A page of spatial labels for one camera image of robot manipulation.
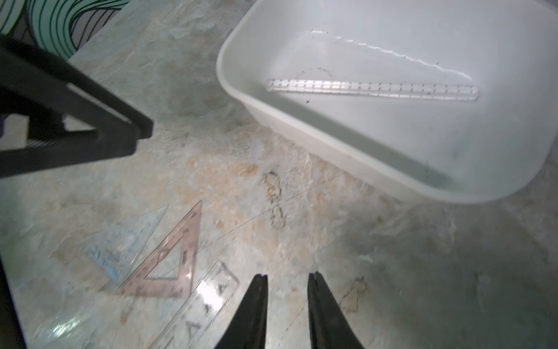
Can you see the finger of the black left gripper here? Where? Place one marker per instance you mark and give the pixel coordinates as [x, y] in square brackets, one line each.
[51, 82]
[50, 148]

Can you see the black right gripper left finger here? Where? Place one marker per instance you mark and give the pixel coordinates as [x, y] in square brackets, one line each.
[248, 327]

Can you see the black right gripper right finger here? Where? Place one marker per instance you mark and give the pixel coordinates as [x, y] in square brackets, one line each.
[328, 326]

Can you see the clear stencil ruler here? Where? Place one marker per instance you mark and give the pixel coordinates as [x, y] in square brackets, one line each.
[199, 311]

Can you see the clear protractor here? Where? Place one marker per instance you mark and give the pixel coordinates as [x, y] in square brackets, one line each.
[87, 325]

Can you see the clear straight ruler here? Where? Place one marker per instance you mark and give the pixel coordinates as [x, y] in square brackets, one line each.
[412, 91]

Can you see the white plastic storage box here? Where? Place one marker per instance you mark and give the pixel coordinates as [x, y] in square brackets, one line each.
[453, 101]

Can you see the blue triangle ruler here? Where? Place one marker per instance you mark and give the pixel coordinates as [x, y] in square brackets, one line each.
[115, 250]

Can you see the pink triangle ruler left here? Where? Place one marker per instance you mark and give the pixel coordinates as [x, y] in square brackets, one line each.
[168, 271]

